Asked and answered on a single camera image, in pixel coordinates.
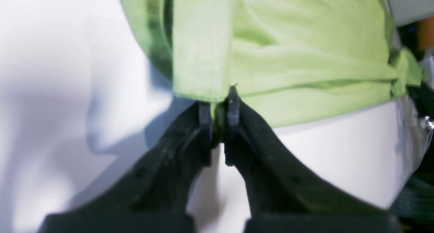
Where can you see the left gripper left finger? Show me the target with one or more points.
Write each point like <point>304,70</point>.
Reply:
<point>152,196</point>

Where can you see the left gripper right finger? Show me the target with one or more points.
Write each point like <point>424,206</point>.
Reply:
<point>284,195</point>

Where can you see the green t-shirt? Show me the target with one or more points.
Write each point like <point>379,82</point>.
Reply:
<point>292,61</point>

